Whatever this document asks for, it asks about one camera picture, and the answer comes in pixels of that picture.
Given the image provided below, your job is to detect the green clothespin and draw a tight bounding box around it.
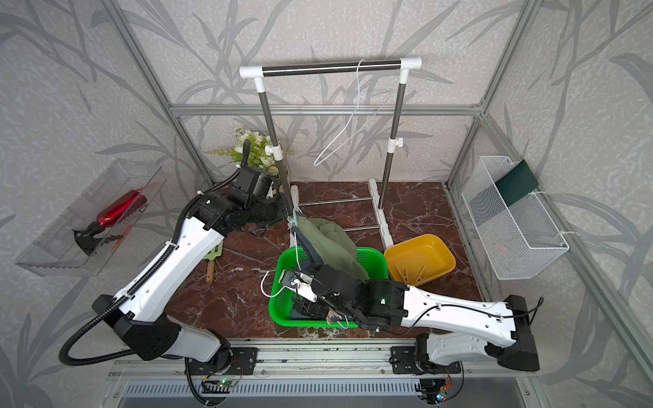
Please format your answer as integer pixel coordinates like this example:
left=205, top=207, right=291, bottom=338
left=287, top=214, right=301, bottom=230

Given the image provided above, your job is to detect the olive green tank top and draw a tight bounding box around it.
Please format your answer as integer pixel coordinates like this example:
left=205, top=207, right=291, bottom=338
left=292, top=214, right=370, bottom=282

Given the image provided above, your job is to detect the wooden clothespin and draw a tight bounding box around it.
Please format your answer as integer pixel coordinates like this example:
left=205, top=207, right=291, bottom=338
left=414, top=266, right=429, bottom=286
left=400, top=269, right=418, bottom=285

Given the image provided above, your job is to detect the white wire hanger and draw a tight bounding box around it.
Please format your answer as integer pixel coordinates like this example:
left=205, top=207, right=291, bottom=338
left=259, top=228, right=300, bottom=299
left=313, top=59, right=366, bottom=168

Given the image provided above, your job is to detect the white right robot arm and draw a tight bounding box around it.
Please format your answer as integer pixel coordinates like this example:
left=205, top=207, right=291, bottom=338
left=279, top=265, right=540, bottom=375

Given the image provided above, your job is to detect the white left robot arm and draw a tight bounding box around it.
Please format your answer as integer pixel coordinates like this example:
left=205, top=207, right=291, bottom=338
left=59, top=140, right=288, bottom=367

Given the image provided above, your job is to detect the green perforated plastic basket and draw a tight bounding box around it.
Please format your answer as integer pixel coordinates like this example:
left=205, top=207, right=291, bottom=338
left=268, top=246, right=389, bottom=329

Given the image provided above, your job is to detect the clothes rack with steel bars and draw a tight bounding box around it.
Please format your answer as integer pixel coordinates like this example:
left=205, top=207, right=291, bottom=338
left=239, top=57, right=422, bottom=249

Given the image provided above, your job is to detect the potted plant with white flowers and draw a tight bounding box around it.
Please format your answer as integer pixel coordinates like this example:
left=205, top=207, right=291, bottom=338
left=204, top=127, right=280, bottom=176

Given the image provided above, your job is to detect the green garden hand fork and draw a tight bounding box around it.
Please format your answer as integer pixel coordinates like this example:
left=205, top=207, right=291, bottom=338
left=205, top=242, right=223, bottom=283

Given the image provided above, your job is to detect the yellow plastic bin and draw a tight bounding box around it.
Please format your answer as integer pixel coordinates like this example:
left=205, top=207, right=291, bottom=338
left=384, top=234, right=457, bottom=285

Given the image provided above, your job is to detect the red spray bottle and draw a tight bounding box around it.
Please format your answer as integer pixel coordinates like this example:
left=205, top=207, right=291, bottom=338
left=73, top=190, right=148, bottom=256

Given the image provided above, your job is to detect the dark green cloth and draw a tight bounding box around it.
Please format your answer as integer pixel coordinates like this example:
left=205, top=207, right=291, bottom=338
left=495, top=160, right=539, bottom=207

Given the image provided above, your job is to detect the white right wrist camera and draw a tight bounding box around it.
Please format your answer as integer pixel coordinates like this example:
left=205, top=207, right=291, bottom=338
left=279, top=270, right=318, bottom=303

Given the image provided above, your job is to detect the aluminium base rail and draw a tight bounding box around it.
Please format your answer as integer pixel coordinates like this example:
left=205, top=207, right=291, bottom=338
left=95, top=338, right=541, bottom=407

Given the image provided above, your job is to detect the clear acrylic wall shelf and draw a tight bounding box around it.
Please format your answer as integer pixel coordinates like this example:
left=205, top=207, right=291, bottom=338
left=15, top=159, right=166, bottom=277

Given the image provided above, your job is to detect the white wire mesh basket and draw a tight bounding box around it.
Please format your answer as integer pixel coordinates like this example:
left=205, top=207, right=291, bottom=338
left=462, top=156, right=569, bottom=281

